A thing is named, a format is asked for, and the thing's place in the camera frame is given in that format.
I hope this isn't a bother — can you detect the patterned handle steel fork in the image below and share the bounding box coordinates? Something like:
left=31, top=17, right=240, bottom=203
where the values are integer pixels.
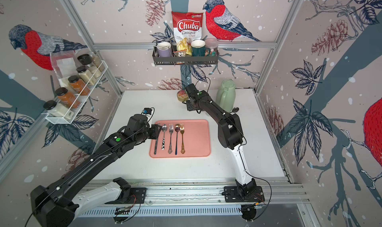
left=153, top=138, right=159, bottom=155

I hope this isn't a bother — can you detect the white handled steel spoon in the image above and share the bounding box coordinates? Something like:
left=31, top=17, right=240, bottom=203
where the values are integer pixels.
left=161, top=124, right=168, bottom=150

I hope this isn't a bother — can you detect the ornate silver fork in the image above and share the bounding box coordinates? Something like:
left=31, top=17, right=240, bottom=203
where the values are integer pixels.
left=168, top=123, right=174, bottom=154

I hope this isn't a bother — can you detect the gold spoon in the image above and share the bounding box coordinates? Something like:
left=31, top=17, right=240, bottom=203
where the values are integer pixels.
left=175, top=124, right=181, bottom=155

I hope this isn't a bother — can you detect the gold fork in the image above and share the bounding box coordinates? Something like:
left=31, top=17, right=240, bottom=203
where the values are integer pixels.
left=180, top=124, right=186, bottom=154

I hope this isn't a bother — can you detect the pink plastic tray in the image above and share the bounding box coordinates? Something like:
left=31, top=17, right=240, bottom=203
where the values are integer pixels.
left=149, top=120, right=211, bottom=158

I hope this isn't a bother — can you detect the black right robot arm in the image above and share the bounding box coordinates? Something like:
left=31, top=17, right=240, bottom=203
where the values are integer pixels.
left=185, top=84, right=257, bottom=200

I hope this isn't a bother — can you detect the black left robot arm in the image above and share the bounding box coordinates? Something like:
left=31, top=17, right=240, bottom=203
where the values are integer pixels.
left=30, top=108, right=160, bottom=227

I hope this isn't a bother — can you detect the round gold tin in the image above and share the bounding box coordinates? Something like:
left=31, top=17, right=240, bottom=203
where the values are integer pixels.
left=177, top=90, right=189, bottom=103

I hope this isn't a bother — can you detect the green thermos jug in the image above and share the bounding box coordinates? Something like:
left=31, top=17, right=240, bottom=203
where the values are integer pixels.
left=215, top=79, right=236, bottom=112

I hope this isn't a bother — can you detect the dark green mug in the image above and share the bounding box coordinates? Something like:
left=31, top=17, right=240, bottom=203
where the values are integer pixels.
left=191, top=40, right=206, bottom=57

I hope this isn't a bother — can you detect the pink lidded clear container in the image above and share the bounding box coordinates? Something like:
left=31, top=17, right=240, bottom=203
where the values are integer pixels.
left=205, top=38, right=218, bottom=57

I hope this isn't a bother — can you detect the purple mug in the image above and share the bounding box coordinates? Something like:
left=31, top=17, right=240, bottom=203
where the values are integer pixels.
left=156, top=42, right=173, bottom=57

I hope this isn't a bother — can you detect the red Chuba chips bag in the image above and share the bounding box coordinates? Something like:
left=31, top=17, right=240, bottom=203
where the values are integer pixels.
left=172, top=12, right=204, bottom=56

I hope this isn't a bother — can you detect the orange spice jar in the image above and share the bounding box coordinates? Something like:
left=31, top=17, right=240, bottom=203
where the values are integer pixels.
left=55, top=87, right=81, bottom=109
left=68, top=75, right=90, bottom=96

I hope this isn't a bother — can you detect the brown spice jar back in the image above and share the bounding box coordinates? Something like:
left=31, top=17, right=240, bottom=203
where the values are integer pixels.
left=90, top=52, right=104, bottom=72

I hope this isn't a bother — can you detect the beige spice jar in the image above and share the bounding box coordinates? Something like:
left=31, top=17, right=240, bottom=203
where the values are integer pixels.
left=76, top=66, right=96, bottom=86

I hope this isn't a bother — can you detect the orange spice jar front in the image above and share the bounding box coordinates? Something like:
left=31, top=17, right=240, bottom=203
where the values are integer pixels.
left=55, top=87, right=81, bottom=109

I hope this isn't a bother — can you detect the white powder spice jar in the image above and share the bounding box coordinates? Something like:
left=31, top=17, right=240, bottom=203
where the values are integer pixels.
left=43, top=100, right=74, bottom=121

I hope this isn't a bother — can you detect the black pepper grinder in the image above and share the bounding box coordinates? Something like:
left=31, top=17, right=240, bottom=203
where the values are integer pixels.
left=77, top=54, right=101, bottom=78

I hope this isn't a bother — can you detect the clear plastic bag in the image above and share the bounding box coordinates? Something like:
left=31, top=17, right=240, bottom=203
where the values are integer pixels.
left=50, top=51, right=78, bottom=89

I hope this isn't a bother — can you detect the black wall shelf basket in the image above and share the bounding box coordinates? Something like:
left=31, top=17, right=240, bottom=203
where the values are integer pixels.
left=152, top=44, right=219, bottom=66

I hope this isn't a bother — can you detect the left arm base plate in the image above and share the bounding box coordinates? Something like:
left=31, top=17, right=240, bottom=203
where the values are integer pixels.
left=105, top=177, right=147, bottom=205

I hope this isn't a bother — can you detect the white wire spice rack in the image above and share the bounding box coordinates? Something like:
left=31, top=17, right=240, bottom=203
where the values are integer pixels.
left=45, top=60, right=108, bottom=125

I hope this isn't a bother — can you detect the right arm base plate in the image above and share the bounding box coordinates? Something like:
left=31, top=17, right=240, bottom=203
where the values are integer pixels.
left=222, top=186, right=265, bottom=203

